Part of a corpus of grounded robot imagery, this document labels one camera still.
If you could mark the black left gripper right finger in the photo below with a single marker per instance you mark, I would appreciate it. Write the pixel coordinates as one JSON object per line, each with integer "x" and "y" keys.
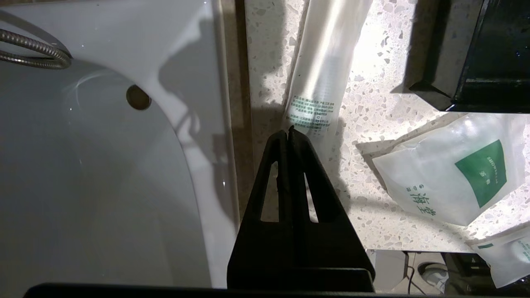
{"x": 335, "y": 248}

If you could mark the sachet with green label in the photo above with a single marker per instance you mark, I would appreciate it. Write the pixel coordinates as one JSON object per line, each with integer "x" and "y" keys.
{"x": 447, "y": 182}

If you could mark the toothbrush packet with green print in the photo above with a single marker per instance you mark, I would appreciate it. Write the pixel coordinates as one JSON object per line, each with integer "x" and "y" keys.
{"x": 327, "y": 62}

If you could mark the white ceramic sink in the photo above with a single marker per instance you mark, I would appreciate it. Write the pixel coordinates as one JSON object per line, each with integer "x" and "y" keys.
{"x": 83, "y": 186}

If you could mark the long clear plastic packet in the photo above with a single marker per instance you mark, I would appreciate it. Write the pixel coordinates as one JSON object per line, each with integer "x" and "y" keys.
{"x": 509, "y": 260}

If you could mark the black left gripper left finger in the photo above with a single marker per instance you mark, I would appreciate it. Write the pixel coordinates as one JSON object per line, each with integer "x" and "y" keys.
{"x": 256, "y": 248}

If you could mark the round bathtub overflow cap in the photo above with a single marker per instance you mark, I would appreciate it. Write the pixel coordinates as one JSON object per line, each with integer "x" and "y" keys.
{"x": 138, "y": 97}

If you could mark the black box drawer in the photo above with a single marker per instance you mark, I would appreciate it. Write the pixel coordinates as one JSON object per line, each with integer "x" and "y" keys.
{"x": 497, "y": 54}

